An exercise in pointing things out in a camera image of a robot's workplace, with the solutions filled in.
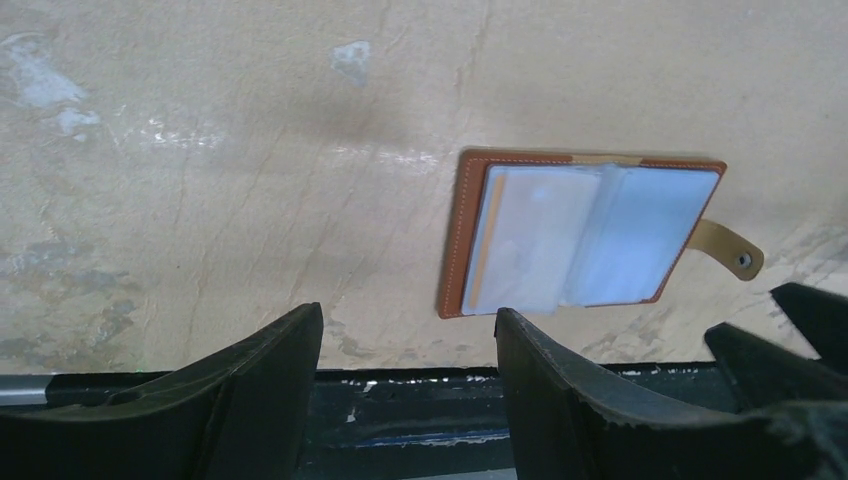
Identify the brown leather card holder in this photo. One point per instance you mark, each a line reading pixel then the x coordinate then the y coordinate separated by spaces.
pixel 537 231

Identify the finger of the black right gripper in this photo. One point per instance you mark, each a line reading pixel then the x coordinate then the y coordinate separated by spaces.
pixel 761 373
pixel 821 317

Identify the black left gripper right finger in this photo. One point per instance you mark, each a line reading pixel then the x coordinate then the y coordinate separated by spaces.
pixel 570 418

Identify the aluminium frame rail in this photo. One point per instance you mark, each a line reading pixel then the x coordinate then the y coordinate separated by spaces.
pixel 24 390

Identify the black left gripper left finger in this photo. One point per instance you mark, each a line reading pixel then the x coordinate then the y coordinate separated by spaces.
pixel 239 413

